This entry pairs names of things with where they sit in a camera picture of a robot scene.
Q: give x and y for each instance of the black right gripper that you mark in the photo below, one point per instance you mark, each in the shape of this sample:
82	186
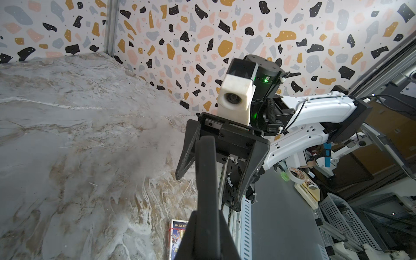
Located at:
232	138

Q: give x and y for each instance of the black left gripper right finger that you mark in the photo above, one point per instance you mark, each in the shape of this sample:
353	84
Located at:
227	245

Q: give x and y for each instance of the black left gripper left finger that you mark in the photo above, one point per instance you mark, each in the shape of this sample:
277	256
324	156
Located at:
187	245

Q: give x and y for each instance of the large black phone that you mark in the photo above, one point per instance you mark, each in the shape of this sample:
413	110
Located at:
207	244

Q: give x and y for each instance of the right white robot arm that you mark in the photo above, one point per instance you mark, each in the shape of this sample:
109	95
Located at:
292	124

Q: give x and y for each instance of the purple card box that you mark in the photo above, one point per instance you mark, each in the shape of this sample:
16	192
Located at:
176	232

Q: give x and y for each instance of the white tape roll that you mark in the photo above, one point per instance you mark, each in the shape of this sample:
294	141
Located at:
296	175

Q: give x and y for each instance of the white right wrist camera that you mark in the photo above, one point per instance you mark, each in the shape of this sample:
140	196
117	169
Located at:
237	91

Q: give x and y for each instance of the aluminium right corner post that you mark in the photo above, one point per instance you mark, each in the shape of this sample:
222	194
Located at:
110	26

